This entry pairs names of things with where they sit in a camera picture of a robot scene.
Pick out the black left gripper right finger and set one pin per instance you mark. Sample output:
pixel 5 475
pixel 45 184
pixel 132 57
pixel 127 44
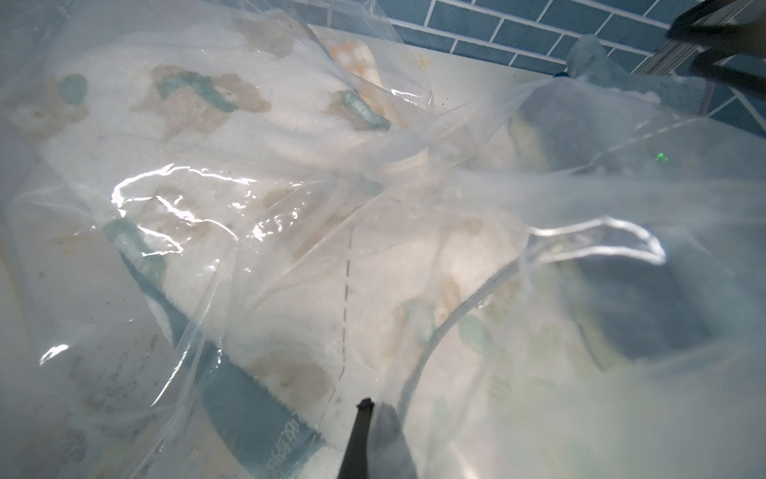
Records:
pixel 388 455

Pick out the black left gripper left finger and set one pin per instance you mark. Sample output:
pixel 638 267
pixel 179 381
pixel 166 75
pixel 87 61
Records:
pixel 354 464

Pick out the clear plastic vacuum bag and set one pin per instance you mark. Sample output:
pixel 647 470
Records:
pixel 625 339

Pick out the light blue bear blanket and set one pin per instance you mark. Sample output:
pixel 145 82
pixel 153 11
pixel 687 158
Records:
pixel 587 61

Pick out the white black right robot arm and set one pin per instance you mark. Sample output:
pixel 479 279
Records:
pixel 723 42

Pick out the white bear print blanket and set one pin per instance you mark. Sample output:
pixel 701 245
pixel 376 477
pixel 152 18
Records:
pixel 216 152

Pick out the aluminium corner post right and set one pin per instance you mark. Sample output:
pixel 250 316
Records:
pixel 673 54

